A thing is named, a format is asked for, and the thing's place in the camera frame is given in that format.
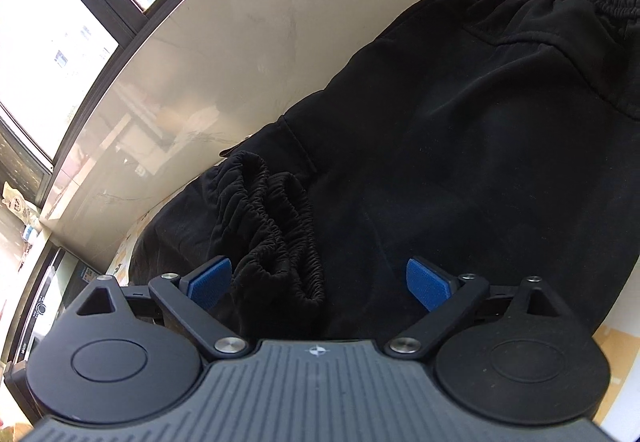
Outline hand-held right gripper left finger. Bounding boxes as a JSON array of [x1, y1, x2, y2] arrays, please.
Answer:
[[66, 256, 250, 360]]

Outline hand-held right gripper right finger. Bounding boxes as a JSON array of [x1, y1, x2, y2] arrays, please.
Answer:
[[383, 257, 569, 360]]

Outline black pants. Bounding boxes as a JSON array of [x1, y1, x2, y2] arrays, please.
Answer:
[[127, 0, 640, 343]]

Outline floral checkered tablecloth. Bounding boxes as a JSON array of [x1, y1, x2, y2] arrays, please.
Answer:
[[105, 217, 640, 423]]

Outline washing machine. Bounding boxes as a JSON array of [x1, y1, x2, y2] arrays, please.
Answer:
[[2, 244, 108, 403]]

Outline detergent refill bag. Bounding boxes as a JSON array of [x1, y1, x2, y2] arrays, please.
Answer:
[[2, 182, 38, 223]]

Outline perforated dark window screen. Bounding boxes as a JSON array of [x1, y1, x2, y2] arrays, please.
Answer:
[[0, 119, 53, 193]]

